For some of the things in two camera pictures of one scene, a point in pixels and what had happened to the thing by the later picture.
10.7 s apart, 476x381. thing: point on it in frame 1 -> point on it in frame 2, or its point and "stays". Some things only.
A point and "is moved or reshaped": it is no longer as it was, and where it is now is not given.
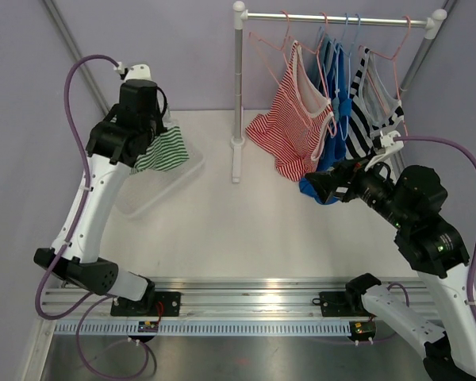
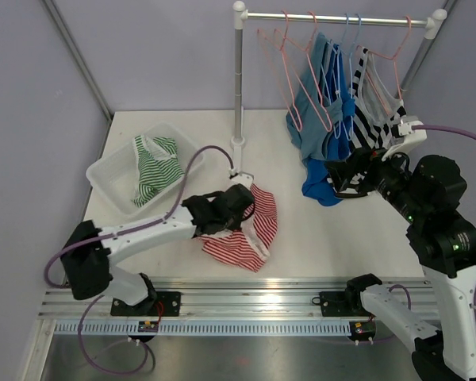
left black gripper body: [153, 129] -> [232, 223]
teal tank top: [324, 55] -> [310, 114]
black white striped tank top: [373, 105] stays
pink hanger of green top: [251, 35] -> [273, 47]
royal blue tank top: [335, 147] stays
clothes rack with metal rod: [239, 15] stays
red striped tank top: [293, 125] -> [248, 246]
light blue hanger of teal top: [342, 44] -> [330, 67]
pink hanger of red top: [317, 51] -> [315, 75]
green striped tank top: [167, 152] is moved or reshaped
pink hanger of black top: [393, 59] stays
